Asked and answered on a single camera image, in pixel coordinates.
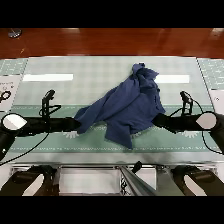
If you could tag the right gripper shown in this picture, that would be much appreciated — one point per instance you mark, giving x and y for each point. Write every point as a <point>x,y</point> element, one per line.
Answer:
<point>165,122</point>

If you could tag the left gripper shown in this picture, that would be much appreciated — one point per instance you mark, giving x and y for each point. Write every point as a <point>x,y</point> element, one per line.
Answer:
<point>66,124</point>

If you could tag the blue T-shirt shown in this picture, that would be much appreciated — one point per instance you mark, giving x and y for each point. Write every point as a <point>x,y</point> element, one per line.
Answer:
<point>128,106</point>

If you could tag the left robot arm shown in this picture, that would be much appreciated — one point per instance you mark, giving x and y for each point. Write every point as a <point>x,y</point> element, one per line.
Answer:
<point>33,125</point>

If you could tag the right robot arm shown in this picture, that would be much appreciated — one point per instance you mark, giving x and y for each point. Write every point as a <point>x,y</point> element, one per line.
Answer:
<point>191,123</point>

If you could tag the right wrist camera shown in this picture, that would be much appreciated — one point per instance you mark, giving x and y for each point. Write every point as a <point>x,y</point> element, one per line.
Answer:
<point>186,99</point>

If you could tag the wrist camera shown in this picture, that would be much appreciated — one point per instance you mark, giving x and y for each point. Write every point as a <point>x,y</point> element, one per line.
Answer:
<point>49,97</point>
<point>186,99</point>

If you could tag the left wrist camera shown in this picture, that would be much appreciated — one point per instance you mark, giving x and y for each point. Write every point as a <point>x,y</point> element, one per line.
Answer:
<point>49,97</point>

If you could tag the silver frame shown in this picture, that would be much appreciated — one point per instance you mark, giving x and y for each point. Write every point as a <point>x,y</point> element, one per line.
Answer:
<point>143,183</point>

